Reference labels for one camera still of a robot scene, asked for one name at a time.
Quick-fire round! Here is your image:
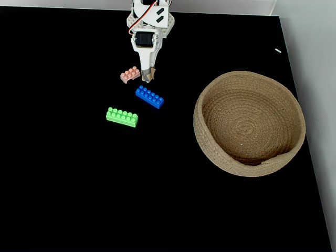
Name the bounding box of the pink lego block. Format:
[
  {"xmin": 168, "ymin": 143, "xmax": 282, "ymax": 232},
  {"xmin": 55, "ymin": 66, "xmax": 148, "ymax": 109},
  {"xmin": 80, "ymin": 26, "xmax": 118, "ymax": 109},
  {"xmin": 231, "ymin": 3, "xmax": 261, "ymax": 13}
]
[{"xmin": 120, "ymin": 66, "xmax": 141, "ymax": 84}]

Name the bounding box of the blue lego block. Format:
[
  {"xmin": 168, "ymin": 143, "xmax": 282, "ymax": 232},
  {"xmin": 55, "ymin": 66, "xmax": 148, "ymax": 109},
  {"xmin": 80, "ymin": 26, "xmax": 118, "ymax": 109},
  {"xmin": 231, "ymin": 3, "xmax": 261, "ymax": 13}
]
[{"xmin": 135, "ymin": 85, "xmax": 165, "ymax": 110}]

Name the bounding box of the green lego block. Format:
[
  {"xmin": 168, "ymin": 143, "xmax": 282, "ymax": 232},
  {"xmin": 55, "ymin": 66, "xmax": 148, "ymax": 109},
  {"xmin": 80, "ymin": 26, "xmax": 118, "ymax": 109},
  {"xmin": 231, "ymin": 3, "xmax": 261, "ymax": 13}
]
[{"xmin": 106, "ymin": 107, "xmax": 139, "ymax": 128}]

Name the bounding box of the red white black servo cable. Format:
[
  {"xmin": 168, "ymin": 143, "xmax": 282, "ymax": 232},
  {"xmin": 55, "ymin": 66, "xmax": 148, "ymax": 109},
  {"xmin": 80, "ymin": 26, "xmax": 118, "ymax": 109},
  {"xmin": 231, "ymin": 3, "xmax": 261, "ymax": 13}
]
[{"xmin": 128, "ymin": 0, "xmax": 160, "ymax": 35}]

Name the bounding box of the woven tan rope basket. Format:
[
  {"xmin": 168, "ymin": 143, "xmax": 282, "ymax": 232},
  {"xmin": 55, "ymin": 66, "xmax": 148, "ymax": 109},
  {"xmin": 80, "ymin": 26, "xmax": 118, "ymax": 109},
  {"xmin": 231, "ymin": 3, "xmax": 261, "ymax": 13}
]
[{"xmin": 193, "ymin": 70, "xmax": 307, "ymax": 177}]

